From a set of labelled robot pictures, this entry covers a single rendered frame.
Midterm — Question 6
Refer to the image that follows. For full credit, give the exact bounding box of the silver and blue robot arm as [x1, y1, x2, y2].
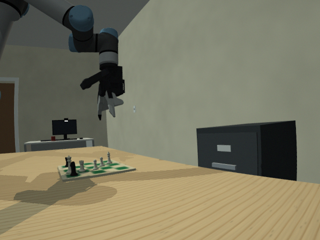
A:
[0, 0, 119, 90]

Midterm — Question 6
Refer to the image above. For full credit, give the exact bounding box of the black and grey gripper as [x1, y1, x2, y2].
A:
[97, 62, 125, 121]

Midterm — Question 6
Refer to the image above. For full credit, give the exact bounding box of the green and cream chessboard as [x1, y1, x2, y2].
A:
[58, 159, 136, 182]

